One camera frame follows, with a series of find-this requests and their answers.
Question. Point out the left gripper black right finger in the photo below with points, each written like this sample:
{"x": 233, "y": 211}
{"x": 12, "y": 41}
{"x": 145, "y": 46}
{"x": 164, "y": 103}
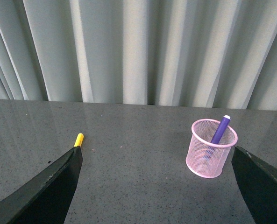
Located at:
{"x": 257, "y": 182}

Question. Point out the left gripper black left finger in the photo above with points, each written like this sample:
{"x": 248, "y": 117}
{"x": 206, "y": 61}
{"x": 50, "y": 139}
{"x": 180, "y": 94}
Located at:
{"x": 46, "y": 198}

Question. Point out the purple marker pen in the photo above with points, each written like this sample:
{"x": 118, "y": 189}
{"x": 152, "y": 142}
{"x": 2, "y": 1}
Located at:
{"x": 217, "y": 136}

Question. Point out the pink mesh pen cup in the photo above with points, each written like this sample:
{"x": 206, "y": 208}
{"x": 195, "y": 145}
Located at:
{"x": 203, "y": 131}

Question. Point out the yellow marker pen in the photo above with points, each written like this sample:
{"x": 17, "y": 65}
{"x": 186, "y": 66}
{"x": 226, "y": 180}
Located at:
{"x": 79, "y": 140}

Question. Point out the grey pleated curtain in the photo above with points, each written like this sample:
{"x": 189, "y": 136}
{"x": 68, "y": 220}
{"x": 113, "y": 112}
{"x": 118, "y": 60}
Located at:
{"x": 194, "y": 53}

